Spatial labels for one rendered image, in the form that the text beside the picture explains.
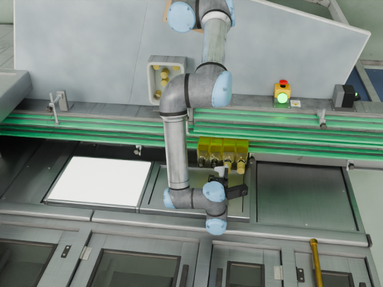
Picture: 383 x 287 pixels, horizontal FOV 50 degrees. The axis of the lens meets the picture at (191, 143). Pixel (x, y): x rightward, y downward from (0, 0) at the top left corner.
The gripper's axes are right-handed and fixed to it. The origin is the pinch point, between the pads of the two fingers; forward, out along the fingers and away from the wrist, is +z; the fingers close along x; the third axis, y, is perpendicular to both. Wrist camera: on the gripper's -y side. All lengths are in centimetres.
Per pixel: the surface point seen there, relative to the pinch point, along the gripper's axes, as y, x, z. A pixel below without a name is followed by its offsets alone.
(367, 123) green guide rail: -60, -14, 23
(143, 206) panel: 34.4, 12.3, -14.4
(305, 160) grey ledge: -37.6, 12.1, 28.2
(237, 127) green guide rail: -3.0, -6.1, 25.2
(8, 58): 121, -21, 53
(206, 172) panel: 9.8, 12.7, 12.5
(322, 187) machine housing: -44.7, 15.5, 12.3
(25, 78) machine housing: 104, -19, 36
